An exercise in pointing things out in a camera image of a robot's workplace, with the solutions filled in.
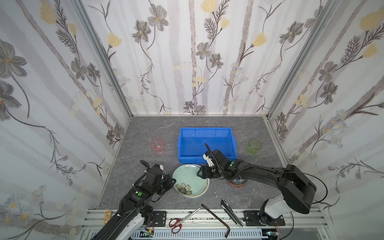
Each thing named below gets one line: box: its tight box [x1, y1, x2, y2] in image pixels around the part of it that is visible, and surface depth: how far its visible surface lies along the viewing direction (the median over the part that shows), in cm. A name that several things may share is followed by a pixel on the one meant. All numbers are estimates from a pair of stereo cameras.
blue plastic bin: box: [177, 127, 238, 164], surface depth 107 cm
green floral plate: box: [172, 164, 210, 199], surface depth 83 cm
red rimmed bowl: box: [227, 178, 248, 188], surface depth 79 cm
